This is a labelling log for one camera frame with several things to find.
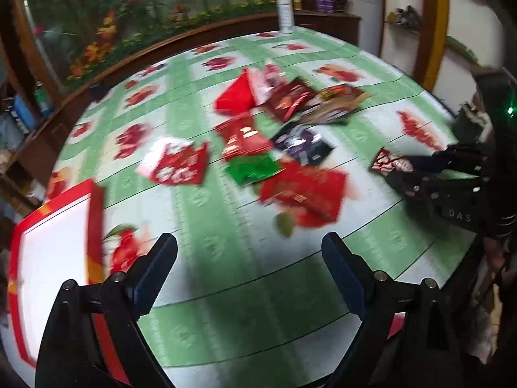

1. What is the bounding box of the dark red snack packet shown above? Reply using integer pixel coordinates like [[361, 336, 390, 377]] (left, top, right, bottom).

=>
[[264, 77, 320, 123]]

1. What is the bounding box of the red white-flower snack packet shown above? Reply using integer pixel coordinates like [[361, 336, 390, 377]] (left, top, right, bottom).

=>
[[149, 142, 211, 187]]

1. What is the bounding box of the green snack packet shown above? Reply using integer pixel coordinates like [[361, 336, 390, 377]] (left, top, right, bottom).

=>
[[224, 154, 283, 187]]

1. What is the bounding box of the red-rimmed white tray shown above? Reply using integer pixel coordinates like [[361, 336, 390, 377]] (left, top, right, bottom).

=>
[[7, 178, 132, 388]]

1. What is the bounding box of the pink striped snack packet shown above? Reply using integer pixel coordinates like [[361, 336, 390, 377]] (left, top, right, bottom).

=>
[[248, 64, 288, 106]]

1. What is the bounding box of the large red snack packet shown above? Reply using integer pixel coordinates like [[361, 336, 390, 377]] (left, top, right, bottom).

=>
[[258, 162, 350, 229]]

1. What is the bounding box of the brown orange snack packet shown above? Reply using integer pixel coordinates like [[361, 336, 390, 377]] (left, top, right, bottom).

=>
[[301, 84, 372, 126]]

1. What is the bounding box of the blue bottle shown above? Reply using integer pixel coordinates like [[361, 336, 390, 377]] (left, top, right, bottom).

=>
[[12, 95, 33, 130]]

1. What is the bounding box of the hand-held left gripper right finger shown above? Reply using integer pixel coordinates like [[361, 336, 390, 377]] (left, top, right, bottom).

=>
[[321, 232, 466, 388]]

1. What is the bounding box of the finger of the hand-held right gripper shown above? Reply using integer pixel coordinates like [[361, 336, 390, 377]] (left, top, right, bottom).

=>
[[384, 170, 483, 213], [404, 143, 491, 175]]

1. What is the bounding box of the green bottle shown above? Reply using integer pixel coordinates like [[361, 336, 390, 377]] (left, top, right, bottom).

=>
[[34, 81, 53, 118]]

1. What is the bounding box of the wooden shelf unit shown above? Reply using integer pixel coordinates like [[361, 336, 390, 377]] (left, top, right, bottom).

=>
[[0, 60, 77, 227]]

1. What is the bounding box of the small wooden cabinet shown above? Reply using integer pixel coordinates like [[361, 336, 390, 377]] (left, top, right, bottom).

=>
[[295, 10, 362, 47]]

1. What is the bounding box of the red gold-print snack packet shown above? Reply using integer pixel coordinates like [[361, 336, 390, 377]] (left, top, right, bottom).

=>
[[214, 114, 275, 161]]

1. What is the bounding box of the purple black snack packet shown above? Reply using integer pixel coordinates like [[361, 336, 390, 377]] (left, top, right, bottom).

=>
[[272, 124, 337, 166]]

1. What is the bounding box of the plain red snack packet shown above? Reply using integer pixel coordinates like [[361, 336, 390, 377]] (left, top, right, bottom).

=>
[[213, 69, 259, 114]]

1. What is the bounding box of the floral wall poster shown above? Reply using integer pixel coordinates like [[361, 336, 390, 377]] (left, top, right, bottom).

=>
[[24, 0, 300, 85]]

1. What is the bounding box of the white plastic bottle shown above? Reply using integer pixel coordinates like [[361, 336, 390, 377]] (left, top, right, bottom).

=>
[[277, 0, 297, 35]]

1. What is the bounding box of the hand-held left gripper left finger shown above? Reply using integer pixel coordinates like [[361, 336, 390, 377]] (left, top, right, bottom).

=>
[[34, 232, 179, 388]]

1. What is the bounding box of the green floral tablecloth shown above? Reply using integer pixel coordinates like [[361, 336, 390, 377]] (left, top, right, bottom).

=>
[[0, 26, 485, 388]]

